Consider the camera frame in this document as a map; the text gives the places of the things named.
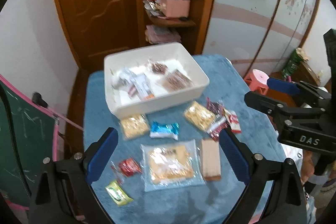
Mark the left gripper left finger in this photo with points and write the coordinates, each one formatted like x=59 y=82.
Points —
x=67 y=184

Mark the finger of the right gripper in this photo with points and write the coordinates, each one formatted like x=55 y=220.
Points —
x=304 y=90
x=273 y=107

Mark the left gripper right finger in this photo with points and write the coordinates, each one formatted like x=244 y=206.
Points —
x=286 y=202

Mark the red white sachet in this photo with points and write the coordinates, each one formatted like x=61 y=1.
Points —
x=233 y=121

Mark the green pastry packet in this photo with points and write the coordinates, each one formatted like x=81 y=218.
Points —
x=117 y=194

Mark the red round candy packet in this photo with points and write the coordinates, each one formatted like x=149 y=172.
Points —
x=126 y=168

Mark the puffed snack bag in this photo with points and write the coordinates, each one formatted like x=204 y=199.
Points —
x=199 y=116
x=134 y=126

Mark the wafer biscuit pack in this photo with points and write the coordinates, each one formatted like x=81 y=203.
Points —
x=210 y=160

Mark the blue white candy packet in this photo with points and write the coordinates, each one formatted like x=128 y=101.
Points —
x=161 y=130

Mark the large cracker bag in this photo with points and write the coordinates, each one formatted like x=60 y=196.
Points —
x=170 y=166

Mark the dark red snack packet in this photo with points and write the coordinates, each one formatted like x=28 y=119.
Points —
x=215 y=107

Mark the operator hand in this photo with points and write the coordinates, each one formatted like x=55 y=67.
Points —
x=307 y=168

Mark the pink plastic stool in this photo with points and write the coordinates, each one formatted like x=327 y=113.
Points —
x=257 y=81

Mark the green bag on cabinet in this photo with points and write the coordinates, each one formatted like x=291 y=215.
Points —
x=296 y=58

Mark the green chalkboard easel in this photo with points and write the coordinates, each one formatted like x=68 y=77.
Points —
x=30 y=133

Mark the sliding wardrobe door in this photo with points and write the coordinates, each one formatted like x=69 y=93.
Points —
x=257 y=34

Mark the brown date packet in bin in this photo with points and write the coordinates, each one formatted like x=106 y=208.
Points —
x=175 y=81

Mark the blue fuzzy table cloth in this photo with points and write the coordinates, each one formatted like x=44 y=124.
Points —
x=208 y=203

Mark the white plastic bin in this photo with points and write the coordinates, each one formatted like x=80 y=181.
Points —
x=174 y=56

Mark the white packets in bin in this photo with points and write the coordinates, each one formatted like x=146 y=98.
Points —
x=133 y=84

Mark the brown wooden door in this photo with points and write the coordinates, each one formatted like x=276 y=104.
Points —
x=97 y=28

